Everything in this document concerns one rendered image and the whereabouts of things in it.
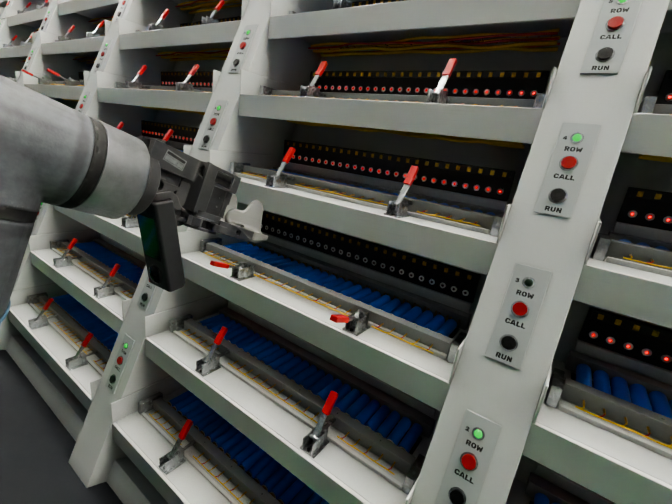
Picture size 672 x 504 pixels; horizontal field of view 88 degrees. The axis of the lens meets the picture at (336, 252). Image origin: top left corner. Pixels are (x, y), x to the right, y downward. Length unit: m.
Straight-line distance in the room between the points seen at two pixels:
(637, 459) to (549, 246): 0.24
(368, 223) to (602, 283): 0.31
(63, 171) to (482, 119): 0.51
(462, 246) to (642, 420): 0.28
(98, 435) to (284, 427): 0.48
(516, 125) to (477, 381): 0.35
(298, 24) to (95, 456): 1.02
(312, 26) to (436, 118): 0.38
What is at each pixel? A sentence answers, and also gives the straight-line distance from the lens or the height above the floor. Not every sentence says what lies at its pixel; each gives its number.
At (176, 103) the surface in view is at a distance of 1.08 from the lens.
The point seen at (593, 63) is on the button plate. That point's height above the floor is 0.97.
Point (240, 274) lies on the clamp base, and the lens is 0.69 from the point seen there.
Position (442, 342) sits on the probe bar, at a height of 0.57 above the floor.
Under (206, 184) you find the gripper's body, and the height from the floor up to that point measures 0.65.
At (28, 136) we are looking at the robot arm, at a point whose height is 0.63.
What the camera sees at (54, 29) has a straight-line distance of 2.21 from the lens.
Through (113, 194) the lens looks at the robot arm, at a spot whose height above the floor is 0.61.
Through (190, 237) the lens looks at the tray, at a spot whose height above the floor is 0.57.
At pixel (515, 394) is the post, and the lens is 0.49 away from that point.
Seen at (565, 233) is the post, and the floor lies 0.75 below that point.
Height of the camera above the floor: 0.61
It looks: 3 degrees up
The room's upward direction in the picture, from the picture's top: 20 degrees clockwise
